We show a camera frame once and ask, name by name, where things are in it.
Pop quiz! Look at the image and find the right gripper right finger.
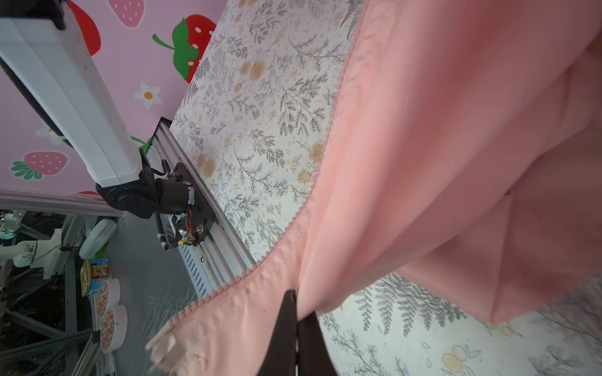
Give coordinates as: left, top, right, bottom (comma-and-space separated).
297, 313, 338, 376

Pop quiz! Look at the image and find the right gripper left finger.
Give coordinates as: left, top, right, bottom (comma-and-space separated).
257, 290, 298, 376

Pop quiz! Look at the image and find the pink hooded jacket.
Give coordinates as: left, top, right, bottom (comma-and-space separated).
145, 0, 602, 376

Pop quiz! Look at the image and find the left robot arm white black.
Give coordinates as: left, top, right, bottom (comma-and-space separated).
1, 1, 196, 219

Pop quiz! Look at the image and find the white patterned round tin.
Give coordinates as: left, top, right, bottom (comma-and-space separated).
97, 278, 121, 317

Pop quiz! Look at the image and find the colourful snack box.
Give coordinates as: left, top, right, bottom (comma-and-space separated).
80, 258, 112, 296

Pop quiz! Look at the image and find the white round lamp outside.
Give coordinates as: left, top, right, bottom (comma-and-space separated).
78, 219, 117, 259

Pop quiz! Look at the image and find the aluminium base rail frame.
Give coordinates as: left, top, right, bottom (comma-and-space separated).
145, 117, 256, 298

